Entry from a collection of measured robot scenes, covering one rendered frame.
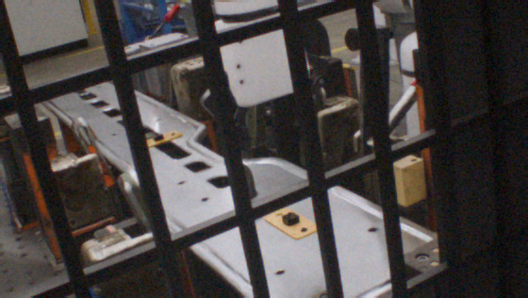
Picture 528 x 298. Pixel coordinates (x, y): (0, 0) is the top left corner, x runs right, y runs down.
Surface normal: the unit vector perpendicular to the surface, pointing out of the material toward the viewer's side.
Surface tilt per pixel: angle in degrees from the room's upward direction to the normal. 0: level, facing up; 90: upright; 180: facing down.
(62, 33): 90
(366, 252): 0
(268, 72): 94
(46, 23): 90
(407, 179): 90
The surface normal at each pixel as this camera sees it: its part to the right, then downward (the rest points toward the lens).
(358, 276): -0.18, -0.92
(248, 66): 0.39, 0.28
